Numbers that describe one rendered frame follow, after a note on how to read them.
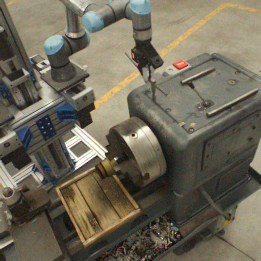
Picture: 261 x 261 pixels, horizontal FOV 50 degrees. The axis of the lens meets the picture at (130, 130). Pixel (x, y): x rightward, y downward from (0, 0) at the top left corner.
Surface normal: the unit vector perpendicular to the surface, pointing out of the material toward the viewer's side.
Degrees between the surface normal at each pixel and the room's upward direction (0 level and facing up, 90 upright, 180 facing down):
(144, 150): 41
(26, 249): 0
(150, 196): 0
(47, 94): 0
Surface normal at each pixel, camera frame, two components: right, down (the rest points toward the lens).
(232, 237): -0.11, -0.69
